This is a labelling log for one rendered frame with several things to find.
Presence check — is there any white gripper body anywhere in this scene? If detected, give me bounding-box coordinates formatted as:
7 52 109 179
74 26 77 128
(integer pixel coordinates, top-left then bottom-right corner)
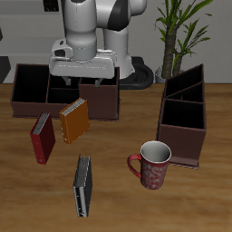
48 49 118 81

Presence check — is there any dark brown desk caddy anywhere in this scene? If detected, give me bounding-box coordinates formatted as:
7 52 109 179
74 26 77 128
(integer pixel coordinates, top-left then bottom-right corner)
156 63 208 169
10 63 121 122

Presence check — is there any orange book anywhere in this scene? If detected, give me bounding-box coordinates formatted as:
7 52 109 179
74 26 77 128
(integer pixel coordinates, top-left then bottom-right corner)
59 97 91 145

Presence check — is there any red book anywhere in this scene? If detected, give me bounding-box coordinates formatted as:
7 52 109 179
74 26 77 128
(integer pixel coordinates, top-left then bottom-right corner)
29 111 56 166

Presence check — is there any black book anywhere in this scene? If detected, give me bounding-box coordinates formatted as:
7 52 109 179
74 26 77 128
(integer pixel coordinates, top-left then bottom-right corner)
72 154 93 218

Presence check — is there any green pot plant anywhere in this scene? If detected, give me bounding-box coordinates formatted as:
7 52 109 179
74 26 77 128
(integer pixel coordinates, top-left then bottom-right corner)
154 0 215 84

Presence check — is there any red patterned mug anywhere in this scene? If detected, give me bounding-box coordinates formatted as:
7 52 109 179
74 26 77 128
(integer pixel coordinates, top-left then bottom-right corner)
127 140 172 190

